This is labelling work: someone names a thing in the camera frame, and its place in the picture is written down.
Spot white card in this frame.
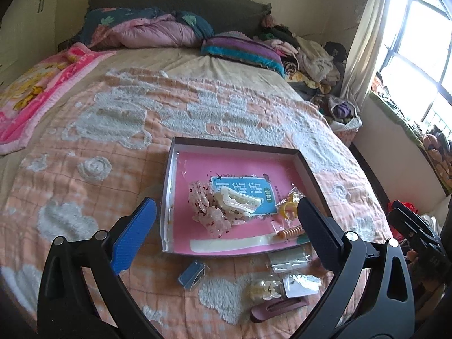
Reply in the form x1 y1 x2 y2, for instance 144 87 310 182
283 274 322 298

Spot clear butterfly claw clip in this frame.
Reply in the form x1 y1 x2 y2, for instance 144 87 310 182
248 279 283 302

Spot maroon hair clip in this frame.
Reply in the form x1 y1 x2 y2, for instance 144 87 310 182
250 297 309 323

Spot red plastic bag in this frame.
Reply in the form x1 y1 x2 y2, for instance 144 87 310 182
387 201 421 241

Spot yellow rings in plastic bag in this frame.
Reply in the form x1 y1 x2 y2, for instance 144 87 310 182
276 187 301 220

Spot clear flat plastic bag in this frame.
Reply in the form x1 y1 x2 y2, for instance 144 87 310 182
268 247 312 273

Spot blue small clip box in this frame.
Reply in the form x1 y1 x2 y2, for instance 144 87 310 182
178 260 209 291

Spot sheer pink dotted scrunchie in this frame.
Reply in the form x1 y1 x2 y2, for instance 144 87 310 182
188 181 246 239

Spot cream white claw clip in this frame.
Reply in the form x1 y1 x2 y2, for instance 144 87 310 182
214 186 262 217

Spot orange white patterned bedspread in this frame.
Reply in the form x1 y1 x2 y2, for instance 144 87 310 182
1 68 391 325

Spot shallow pink-lined cardboard box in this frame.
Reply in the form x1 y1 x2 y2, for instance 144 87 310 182
160 137 331 257

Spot floral laundry basket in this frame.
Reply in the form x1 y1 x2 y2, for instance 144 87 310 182
313 94 362 147

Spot pile of folded clothes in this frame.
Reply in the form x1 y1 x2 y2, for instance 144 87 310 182
254 15 348 99

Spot pink cartoon blanket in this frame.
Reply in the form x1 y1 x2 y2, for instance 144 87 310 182
1 43 116 155

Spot cream curtain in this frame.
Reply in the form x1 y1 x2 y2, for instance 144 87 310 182
340 0 391 109

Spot beige bed sheet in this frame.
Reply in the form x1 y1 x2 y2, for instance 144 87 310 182
106 47 301 100

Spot pink and navy quilt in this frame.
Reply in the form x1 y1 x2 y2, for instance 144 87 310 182
77 7 214 49

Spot purple teal striped pillow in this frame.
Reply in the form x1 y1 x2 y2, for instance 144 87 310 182
201 32 285 78

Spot cream wardrobe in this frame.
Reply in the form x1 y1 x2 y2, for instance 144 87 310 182
1 0 57 89

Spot dark green headboard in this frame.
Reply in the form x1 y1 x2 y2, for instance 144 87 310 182
87 0 272 37

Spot orange spiral hair tie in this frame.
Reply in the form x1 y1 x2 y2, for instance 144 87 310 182
275 225 306 240

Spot window with dark frame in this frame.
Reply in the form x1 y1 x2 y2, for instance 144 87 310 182
377 0 451 128

